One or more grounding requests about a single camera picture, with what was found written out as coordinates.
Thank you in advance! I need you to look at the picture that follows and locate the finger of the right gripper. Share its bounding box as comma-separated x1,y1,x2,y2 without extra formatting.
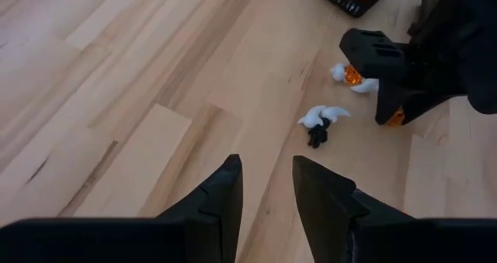
374,78,409,126
401,95,452,126

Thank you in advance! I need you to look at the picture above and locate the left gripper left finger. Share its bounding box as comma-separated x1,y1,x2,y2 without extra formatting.
155,154,244,263

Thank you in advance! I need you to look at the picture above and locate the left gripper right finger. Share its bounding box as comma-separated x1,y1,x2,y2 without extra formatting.
292,155,417,263

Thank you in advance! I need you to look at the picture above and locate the orange translucent pumpkin figurine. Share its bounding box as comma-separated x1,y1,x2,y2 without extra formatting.
343,64,364,87
386,107,406,127

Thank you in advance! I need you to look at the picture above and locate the black skull-faced figurine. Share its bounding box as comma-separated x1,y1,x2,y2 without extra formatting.
307,117,332,150

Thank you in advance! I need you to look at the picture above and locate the black slotted plastic basket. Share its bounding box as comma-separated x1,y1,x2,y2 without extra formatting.
310,0,399,19

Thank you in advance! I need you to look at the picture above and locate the white ghost figurine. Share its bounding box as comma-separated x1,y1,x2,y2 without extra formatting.
350,78,380,95
329,63,348,82
297,105,328,130
320,106,353,124

